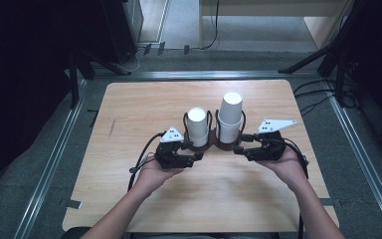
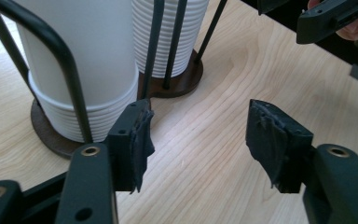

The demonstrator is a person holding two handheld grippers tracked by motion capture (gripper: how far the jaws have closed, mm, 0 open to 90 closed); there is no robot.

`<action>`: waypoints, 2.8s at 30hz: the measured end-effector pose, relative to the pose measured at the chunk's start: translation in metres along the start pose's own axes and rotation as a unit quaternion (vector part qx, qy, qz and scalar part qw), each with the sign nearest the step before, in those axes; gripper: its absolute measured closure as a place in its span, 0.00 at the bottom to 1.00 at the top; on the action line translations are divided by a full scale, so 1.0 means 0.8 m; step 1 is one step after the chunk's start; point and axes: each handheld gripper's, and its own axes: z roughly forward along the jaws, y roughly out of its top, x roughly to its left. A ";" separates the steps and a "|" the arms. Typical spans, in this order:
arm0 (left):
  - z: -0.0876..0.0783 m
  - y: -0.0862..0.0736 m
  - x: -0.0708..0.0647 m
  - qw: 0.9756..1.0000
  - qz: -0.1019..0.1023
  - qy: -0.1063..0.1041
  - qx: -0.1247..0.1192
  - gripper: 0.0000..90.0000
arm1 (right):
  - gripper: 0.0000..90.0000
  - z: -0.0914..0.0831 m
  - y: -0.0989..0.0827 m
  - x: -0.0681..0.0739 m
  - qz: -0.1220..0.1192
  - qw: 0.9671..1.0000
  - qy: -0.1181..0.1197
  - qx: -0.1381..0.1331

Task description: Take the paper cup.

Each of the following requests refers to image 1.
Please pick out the aluminium floor rail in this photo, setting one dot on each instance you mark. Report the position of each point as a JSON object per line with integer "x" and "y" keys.
{"x": 361, "y": 159}
{"x": 212, "y": 75}
{"x": 49, "y": 166}

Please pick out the black computer tower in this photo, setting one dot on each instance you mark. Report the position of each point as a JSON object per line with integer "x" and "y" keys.
{"x": 122, "y": 26}

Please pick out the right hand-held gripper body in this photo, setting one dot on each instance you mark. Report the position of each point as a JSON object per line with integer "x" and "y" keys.
{"x": 269, "y": 147}

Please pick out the grey tape strip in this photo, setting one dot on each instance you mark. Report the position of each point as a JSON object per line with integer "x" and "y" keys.
{"x": 70, "y": 203}
{"x": 326, "y": 201}

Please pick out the white paper cup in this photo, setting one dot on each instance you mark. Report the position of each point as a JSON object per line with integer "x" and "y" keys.
{"x": 231, "y": 108}

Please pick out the black tripod stand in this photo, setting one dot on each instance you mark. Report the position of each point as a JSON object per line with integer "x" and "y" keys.
{"x": 328, "y": 49}

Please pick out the light wooden desk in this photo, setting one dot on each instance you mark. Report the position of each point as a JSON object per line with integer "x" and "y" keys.
{"x": 321, "y": 26}

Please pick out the black metal stand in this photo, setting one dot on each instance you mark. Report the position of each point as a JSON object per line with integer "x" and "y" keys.
{"x": 76, "y": 76}

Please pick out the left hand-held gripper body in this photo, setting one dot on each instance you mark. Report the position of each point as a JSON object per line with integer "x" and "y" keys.
{"x": 169, "y": 156}

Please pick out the stack of white paper cups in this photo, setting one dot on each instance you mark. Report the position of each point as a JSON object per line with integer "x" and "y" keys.
{"x": 228, "y": 132}
{"x": 197, "y": 124}

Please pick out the person's right hand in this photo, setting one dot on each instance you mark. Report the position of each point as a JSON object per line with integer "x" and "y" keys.
{"x": 286, "y": 169}

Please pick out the person's left hand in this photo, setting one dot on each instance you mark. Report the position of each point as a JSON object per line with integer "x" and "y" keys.
{"x": 154, "y": 177}

